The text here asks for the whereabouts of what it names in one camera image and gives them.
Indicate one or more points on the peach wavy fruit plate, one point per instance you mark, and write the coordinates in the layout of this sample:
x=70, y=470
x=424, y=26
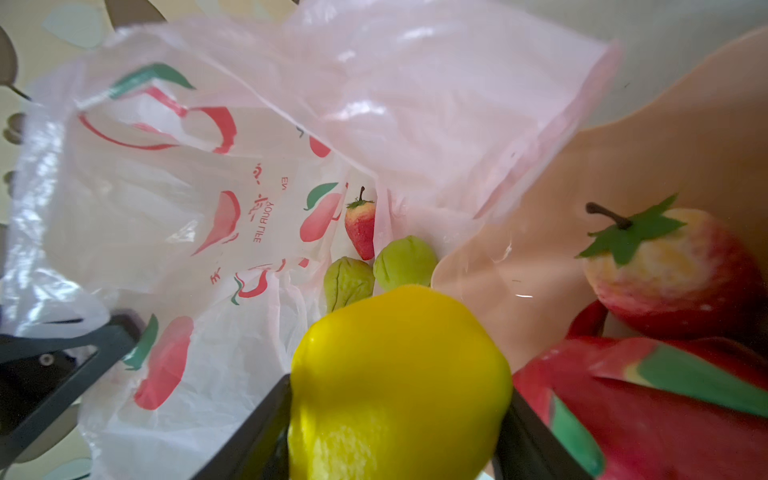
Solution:
x=703, y=142

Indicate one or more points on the pink plastic bag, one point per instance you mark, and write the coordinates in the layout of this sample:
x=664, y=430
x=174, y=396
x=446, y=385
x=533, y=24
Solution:
x=195, y=172

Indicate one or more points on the yellow lemon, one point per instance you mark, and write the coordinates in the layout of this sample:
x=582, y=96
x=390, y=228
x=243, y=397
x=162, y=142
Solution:
x=403, y=385

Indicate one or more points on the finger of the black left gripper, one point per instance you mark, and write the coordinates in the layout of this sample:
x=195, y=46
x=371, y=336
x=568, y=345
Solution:
x=42, y=377

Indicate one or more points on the red strawberry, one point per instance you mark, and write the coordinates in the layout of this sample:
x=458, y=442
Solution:
x=359, y=225

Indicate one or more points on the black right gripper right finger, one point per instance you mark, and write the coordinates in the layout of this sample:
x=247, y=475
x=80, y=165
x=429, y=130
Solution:
x=527, y=450

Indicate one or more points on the green wrinkled fruit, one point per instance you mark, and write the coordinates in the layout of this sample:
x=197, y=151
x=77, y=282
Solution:
x=346, y=281

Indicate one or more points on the red green dragon fruit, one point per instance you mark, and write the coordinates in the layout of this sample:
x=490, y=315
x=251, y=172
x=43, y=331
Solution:
x=642, y=408

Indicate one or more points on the green pear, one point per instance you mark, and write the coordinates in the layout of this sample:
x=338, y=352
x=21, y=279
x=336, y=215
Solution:
x=407, y=261

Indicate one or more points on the red yellow peach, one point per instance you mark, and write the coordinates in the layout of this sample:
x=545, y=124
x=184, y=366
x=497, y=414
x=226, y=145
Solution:
x=673, y=273

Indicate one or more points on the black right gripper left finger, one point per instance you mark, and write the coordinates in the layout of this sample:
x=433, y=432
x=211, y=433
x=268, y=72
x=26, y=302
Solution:
x=259, y=448

